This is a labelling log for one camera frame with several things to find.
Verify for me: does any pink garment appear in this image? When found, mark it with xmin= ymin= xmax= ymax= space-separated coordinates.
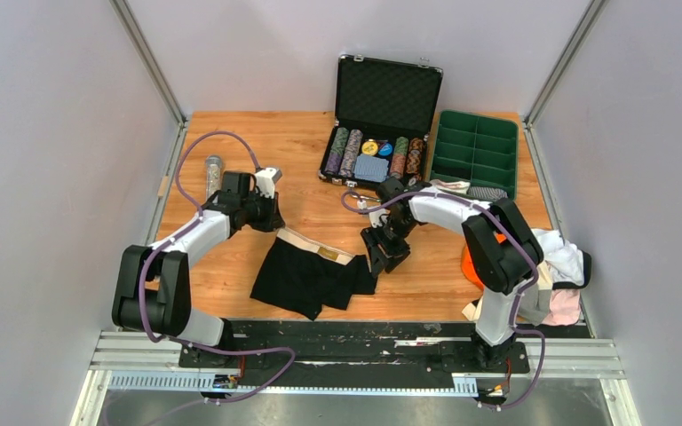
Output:
xmin=543 ymin=289 xmax=582 ymax=327

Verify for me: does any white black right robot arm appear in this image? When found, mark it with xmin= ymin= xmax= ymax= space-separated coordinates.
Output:
xmin=346 ymin=177 xmax=543 ymax=371

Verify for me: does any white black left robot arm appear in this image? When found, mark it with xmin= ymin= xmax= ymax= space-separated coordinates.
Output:
xmin=111 ymin=168 xmax=285 ymax=367

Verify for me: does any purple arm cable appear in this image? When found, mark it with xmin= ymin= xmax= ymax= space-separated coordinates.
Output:
xmin=139 ymin=130 xmax=297 ymax=406
xmin=340 ymin=189 xmax=547 ymax=411

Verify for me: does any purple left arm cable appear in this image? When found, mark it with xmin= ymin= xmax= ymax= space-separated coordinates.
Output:
xmin=139 ymin=130 xmax=297 ymax=406

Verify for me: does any cream white garment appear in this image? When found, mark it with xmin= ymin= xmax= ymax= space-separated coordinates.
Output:
xmin=462 ymin=299 xmax=482 ymax=322

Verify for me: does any clear tube of chips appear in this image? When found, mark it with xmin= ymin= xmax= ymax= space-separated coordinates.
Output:
xmin=204 ymin=154 xmax=224 ymax=199

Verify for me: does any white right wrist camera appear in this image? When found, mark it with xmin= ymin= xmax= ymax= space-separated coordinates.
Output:
xmin=357 ymin=200 xmax=388 ymax=228

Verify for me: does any green divided tray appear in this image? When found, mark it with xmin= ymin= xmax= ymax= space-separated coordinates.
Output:
xmin=429 ymin=110 xmax=519 ymax=199

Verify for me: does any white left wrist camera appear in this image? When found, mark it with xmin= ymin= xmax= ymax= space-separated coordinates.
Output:
xmin=253 ymin=167 xmax=282 ymax=199

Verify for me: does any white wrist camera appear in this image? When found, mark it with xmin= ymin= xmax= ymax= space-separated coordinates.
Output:
xmin=357 ymin=200 xmax=388 ymax=228
xmin=253 ymin=167 xmax=282 ymax=199

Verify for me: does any white rolled cloth in tray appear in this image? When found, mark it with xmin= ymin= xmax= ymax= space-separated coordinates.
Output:
xmin=430 ymin=179 xmax=471 ymax=195

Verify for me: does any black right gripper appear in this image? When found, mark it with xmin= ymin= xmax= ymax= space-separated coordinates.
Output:
xmin=362 ymin=216 xmax=418 ymax=277

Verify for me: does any aluminium frame rail front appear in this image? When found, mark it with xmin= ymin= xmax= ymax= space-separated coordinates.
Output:
xmin=71 ymin=329 xmax=640 ymax=425

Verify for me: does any grey striped underwear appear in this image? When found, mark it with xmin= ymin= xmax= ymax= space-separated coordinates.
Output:
xmin=467 ymin=186 xmax=509 ymax=202

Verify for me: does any orange garment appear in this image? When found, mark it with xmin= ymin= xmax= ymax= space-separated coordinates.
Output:
xmin=461 ymin=234 xmax=506 ymax=293

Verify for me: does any black garment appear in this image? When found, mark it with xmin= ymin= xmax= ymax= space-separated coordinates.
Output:
xmin=552 ymin=251 xmax=592 ymax=290

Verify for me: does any grey garment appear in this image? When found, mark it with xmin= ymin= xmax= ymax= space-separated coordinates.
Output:
xmin=518 ymin=262 xmax=553 ymax=326

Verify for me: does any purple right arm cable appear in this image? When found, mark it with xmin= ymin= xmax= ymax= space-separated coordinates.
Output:
xmin=340 ymin=189 xmax=547 ymax=411

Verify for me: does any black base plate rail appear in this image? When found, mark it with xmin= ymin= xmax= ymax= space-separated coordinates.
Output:
xmin=178 ymin=320 xmax=529 ymax=389

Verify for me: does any black poker chip case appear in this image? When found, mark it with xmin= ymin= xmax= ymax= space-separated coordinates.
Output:
xmin=318 ymin=54 xmax=443 ymax=189

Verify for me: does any black underwear cream waistband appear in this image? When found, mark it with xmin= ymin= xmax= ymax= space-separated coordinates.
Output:
xmin=250 ymin=227 xmax=377 ymax=320

